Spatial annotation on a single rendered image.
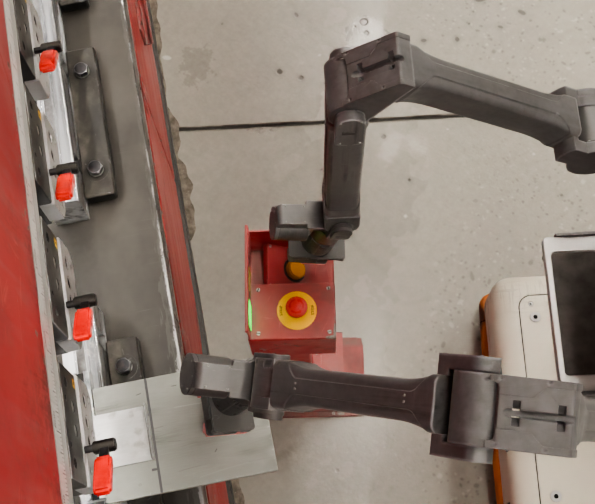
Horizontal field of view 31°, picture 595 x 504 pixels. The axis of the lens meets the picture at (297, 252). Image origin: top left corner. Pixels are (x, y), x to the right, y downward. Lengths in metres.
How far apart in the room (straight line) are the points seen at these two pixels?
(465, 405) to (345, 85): 0.47
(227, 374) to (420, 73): 0.47
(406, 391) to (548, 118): 0.50
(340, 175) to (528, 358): 1.01
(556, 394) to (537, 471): 1.32
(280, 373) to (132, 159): 0.72
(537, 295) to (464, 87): 1.17
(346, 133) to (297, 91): 1.60
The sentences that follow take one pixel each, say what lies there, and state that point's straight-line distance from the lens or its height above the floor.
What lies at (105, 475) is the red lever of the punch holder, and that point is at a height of 1.31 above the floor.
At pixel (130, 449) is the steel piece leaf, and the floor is 1.00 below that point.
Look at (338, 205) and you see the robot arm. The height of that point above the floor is 1.09.
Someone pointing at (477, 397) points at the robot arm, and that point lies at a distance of 1.11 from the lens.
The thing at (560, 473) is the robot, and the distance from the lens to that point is 2.44.
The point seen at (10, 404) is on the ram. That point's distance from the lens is 1.13.
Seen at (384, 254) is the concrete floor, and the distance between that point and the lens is 2.80.
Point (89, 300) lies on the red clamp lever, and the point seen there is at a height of 1.26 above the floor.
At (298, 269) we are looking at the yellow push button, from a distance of 2.02.
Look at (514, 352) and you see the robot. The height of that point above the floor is 0.28.
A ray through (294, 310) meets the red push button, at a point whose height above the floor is 0.81.
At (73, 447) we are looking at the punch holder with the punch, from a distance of 1.39.
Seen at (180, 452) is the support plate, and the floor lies 1.00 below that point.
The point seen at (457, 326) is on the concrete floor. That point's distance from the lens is 2.76.
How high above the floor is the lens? 2.65
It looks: 71 degrees down
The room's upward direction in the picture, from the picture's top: 6 degrees counter-clockwise
